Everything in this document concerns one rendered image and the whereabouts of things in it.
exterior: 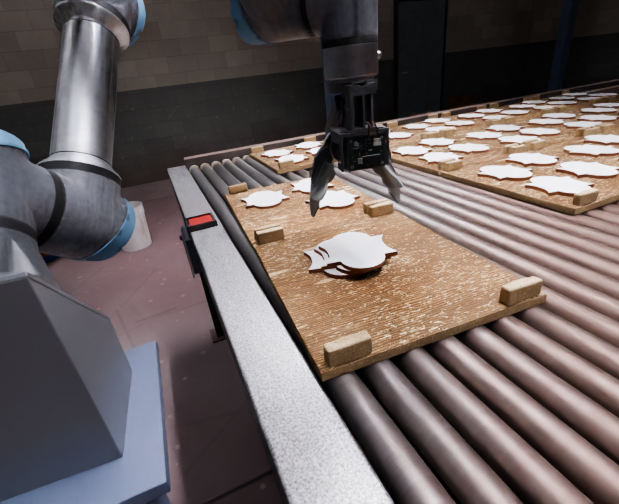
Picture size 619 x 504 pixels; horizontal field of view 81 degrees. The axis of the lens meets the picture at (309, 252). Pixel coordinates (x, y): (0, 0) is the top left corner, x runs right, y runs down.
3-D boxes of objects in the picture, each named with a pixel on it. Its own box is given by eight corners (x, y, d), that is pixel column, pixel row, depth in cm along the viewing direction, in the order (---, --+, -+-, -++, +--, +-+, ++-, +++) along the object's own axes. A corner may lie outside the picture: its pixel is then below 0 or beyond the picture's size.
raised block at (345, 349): (329, 370, 43) (327, 352, 42) (323, 359, 45) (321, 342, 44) (373, 354, 45) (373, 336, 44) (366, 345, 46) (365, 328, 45)
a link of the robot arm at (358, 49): (317, 50, 52) (372, 44, 53) (320, 85, 54) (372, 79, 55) (329, 47, 46) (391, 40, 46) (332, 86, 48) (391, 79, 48)
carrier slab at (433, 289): (321, 383, 44) (320, 373, 43) (253, 250, 79) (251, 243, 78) (545, 303, 53) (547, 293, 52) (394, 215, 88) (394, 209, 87)
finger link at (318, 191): (301, 218, 55) (332, 164, 52) (296, 206, 61) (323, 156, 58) (318, 227, 56) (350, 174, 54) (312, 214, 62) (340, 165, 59)
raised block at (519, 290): (508, 307, 50) (511, 290, 49) (497, 300, 52) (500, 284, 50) (541, 296, 52) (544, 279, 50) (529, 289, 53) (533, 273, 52)
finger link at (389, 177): (408, 212, 58) (374, 170, 54) (394, 200, 63) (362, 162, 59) (423, 198, 57) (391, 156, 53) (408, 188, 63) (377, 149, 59)
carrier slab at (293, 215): (252, 250, 79) (251, 243, 78) (226, 199, 114) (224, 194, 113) (393, 215, 88) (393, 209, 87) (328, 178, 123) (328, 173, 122)
